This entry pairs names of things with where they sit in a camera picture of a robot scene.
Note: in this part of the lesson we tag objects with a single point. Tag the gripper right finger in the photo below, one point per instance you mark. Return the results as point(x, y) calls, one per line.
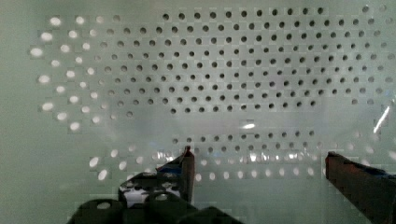
point(370, 190)

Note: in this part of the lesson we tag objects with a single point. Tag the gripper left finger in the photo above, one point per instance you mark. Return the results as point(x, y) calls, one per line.
point(176, 176)

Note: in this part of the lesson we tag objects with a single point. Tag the pale green strainer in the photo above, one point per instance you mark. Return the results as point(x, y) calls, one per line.
point(94, 92)

